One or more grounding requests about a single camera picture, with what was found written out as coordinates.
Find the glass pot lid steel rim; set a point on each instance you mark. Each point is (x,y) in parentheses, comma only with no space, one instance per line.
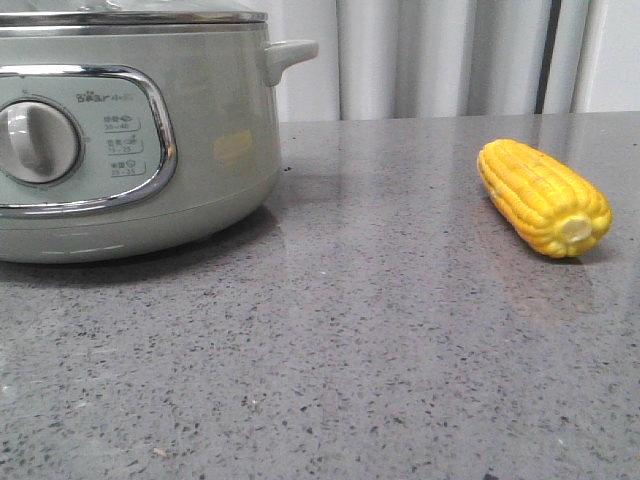
(84,13)

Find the pale green electric pot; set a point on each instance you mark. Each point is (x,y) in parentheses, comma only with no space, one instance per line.
(177,127)

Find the white pleated curtain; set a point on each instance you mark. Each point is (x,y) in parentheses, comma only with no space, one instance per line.
(406,59)

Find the grey pot control knob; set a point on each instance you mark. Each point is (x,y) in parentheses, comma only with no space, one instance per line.
(39,144)

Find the yellow corn cob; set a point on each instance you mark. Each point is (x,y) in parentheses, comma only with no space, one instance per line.
(557,212)

